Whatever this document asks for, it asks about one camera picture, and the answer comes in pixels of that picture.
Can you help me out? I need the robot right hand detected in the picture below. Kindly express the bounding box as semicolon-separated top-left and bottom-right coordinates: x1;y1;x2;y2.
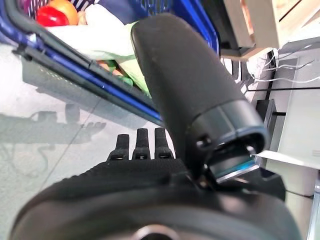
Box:
7;13;305;240

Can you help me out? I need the napa cabbage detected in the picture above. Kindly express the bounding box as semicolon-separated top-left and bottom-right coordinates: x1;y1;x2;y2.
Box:
46;3;141;62
109;53;152;97

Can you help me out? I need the blue plastic shopping basket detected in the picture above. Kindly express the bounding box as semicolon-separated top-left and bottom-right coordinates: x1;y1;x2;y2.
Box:
0;0;221;128

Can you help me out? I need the wooden display shelf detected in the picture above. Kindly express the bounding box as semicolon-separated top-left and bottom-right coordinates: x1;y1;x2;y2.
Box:
221;0;320;61

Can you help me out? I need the orange fruit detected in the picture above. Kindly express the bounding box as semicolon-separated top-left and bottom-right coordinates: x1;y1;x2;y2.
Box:
48;0;80;26

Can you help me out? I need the white desk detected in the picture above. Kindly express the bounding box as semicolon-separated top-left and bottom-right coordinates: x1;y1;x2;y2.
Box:
249;41;320;198

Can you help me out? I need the red tomato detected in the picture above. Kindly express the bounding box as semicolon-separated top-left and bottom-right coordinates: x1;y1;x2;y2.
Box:
36;6;71;27

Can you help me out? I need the black basket handle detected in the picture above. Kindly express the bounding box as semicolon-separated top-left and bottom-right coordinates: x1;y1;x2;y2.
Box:
3;0;103;73

